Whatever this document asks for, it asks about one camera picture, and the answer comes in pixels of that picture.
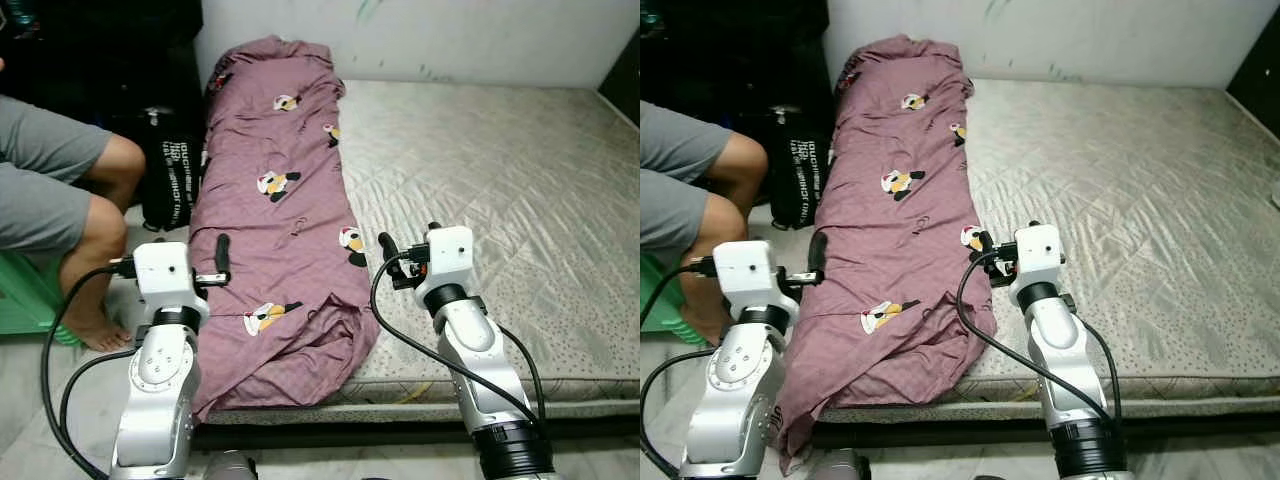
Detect pink cartoon print blanket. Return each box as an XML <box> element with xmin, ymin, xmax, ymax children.
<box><xmin>775</xmin><ymin>35</ymin><xmax>1001</xmax><ymax>476</ymax></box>
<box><xmin>185</xmin><ymin>35</ymin><xmax>381</xmax><ymax>421</ymax></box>

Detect beige quilted mattress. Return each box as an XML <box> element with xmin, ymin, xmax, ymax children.
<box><xmin>940</xmin><ymin>78</ymin><xmax>1280</xmax><ymax>406</ymax></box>
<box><xmin>200</xmin><ymin>78</ymin><xmax>641</xmax><ymax>406</ymax></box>

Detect black bag white print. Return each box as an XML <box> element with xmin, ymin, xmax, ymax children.
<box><xmin>138</xmin><ymin>105</ymin><xmax>209</xmax><ymax>233</ymax></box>
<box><xmin>765</xmin><ymin>105</ymin><xmax>831</xmax><ymax>231</ymax></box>

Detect green plastic stool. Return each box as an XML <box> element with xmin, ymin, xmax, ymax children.
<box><xmin>640</xmin><ymin>255</ymin><xmax>706</xmax><ymax>346</ymax></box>
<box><xmin>0</xmin><ymin>250</ymin><xmax>86</xmax><ymax>346</ymax></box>

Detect grey robot left leg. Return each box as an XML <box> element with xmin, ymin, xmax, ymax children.
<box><xmin>808</xmin><ymin>448</ymin><xmax>871</xmax><ymax>480</ymax></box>
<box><xmin>203</xmin><ymin>450</ymin><xmax>259</xmax><ymax>480</ymax></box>

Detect black tufted headboard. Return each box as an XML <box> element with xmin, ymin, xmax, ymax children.
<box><xmin>598</xmin><ymin>30</ymin><xmax>641</xmax><ymax>126</ymax></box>
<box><xmin>1225</xmin><ymin>30</ymin><xmax>1280</xmax><ymax>136</ymax></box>

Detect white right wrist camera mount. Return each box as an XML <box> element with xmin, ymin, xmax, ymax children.
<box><xmin>415</xmin><ymin>226</ymin><xmax>476</xmax><ymax>291</ymax></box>
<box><xmin>1005</xmin><ymin>224</ymin><xmax>1066</xmax><ymax>286</ymax></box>

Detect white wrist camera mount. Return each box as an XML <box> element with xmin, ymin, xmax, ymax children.
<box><xmin>415</xmin><ymin>226</ymin><xmax>476</xmax><ymax>291</ymax></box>
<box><xmin>133</xmin><ymin>242</ymin><xmax>196</xmax><ymax>309</ymax></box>
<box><xmin>712</xmin><ymin>240</ymin><xmax>781</xmax><ymax>306</ymax></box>
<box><xmin>1005</xmin><ymin>224</ymin><xmax>1066</xmax><ymax>286</ymax></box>

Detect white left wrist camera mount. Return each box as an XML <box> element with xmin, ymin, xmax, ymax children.
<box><xmin>133</xmin><ymin>242</ymin><xmax>196</xmax><ymax>309</ymax></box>
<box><xmin>712</xmin><ymin>240</ymin><xmax>781</xmax><ymax>306</ymax></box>

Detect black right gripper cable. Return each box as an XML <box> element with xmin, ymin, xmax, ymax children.
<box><xmin>955</xmin><ymin>250</ymin><xmax>1126</xmax><ymax>426</ymax></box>
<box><xmin>370</xmin><ymin>255</ymin><xmax>546</xmax><ymax>426</ymax></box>

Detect black left camera cable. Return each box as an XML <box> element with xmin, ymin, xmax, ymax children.
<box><xmin>640</xmin><ymin>255</ymin><xmax>719</xmax><ymax>326</ymax></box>
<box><xmin>40</xmin><ymin>258</ymin><xmax>139</xmax><ymax>480</ymax></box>

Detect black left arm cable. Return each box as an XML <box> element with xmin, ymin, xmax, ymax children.
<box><xmin>640</xmin><ymin>350</ymin><xmax>716</xmax><ymax>480</ymax></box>
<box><xmin>58</xmin><ymin>345</ymin><xmax>136</xmax><ymax>479</ymax></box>

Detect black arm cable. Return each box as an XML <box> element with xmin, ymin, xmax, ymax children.
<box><xmin>58</xmin><ymin>345</ymin><xmax>136</xmax><ymax>479</ymax></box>
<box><xmin>640</xmin><ymin>350</ymin><xmax>716</xmax><ymax>480</ymax></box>
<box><xmin>495</xmin><ymin>322</ymin><xmax>549</xmax><ymax>426</ymax></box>
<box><xmin>1080</xmin><ymin>318</ymin><xmax>1126</xmax><ymax>426</ymax></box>

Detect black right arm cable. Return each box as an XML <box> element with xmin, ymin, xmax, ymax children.
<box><xmin>1080</xmin><ymin>318</ymin><xmax>1126</xmax><ymax>426</ymax></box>
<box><xmin>495</xmin><ymin>322</ymin><xmax>549</xmax><ymax>426</ymax></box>

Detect dark bed frame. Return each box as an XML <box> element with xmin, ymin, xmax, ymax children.
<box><xmin>190</xmin><ymin>418</ymin><xmax>641</xmax><ymax>451</ymax></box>
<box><xmin>815</xmin><ymin>415</ymin><xmax>1280</xmax><ymax>449</ymax></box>

